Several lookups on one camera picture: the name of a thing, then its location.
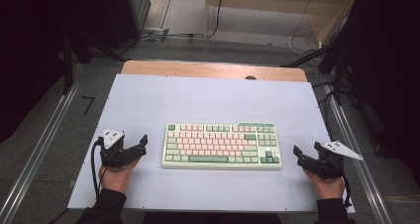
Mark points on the person's right hand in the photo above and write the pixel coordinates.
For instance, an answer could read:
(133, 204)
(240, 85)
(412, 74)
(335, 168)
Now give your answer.
(327, 187)

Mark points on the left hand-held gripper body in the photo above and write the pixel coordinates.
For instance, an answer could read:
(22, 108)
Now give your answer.
(110, 158)

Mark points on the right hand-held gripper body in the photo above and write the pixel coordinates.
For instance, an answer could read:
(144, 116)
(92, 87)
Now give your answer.
(325, 166)

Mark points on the wooden shelf frame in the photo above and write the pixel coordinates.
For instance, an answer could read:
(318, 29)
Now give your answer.
(264, 4)

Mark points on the black cabinet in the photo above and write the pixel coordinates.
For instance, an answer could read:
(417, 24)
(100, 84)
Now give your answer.
(127, 16)

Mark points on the white table board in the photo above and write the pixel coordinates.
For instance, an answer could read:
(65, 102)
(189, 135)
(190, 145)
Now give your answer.
(214, 98)

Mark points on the person's left hand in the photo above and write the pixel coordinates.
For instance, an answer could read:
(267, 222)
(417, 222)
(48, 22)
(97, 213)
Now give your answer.
(117, 179)

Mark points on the dark curtain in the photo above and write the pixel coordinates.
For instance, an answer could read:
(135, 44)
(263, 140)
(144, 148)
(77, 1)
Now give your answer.
(33, 52)
(389, 68)

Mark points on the black metal stand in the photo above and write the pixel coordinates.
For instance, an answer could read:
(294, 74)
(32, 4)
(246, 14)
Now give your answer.
(67, 65)

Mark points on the dark round table grommet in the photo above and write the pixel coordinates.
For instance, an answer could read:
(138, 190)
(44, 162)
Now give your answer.
(250, 77)

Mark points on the black tripod stand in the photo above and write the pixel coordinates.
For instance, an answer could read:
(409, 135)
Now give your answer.
(336, 68)

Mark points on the green and pink keyboard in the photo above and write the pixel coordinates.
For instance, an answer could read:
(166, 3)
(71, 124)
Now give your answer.
(211, 144)

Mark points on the aluminium floor rail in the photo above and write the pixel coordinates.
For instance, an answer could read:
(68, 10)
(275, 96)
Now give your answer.
(363, 177)
(36, 151)

